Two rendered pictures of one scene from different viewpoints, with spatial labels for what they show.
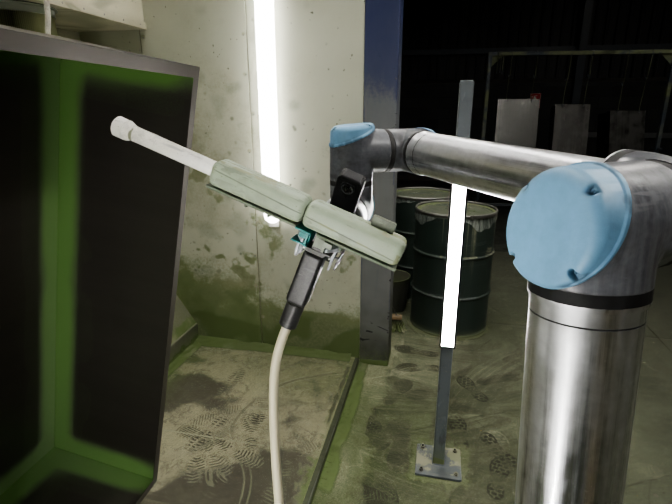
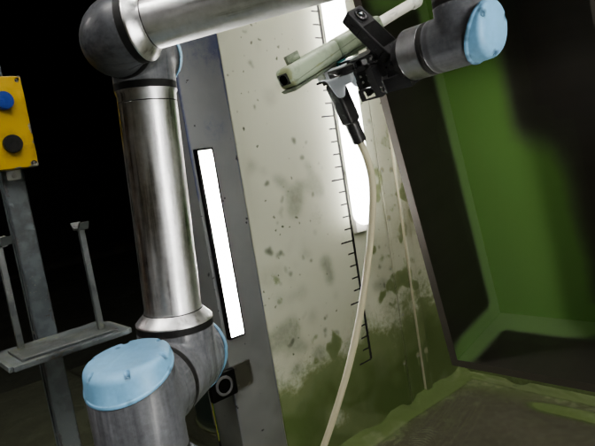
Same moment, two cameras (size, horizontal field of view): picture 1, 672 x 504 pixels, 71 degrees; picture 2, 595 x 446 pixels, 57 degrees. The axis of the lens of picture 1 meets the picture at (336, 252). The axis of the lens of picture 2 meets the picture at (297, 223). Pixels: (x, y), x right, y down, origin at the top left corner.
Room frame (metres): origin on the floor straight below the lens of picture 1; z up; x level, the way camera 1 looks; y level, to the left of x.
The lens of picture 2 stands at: (1.30, -0.95, 1.18)
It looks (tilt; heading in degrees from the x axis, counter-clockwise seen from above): 6 degrees down; 128
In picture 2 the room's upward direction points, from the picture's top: 9 degrees counter-clockwise
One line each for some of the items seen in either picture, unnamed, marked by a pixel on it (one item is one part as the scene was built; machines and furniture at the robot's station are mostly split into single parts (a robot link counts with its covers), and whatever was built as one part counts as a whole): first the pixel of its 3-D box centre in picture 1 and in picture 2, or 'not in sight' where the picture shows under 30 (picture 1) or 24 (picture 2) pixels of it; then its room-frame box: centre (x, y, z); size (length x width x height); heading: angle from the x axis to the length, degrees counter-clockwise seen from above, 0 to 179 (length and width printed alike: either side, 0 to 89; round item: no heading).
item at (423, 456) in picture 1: (438, 461); not in sight; (1.78, -0.47, 0.01); 0.20 x 0.20 x 0.01; 78
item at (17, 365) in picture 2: not in sight; (62, 342); (-0.21, -0.18, 0.78); 0.31 x 0.23 x 0.01; 78
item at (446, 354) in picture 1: (450, 295); not in sight; (1.78, -0.47, 0.82); 0.05 x 0.05 x 1.64; 78
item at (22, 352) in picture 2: not in sight; (52, 286); (-0.19, -0.18, 0.95); 0.26 x 0.15 x 0.32; 78
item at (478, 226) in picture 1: (451, 266); not in sight; (3.27, -0.85, 0.44); 0.59 x 0.58 x 0.89; 2
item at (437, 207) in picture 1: (455, 209); not in sight; (3.27, -0.85, 0.86); 0.54 x 0.54 x 0.01
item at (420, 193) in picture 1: (423, 194); not in sight; (3.91, -0.73, 0.86); 0.54 x 0.54 x 0.01
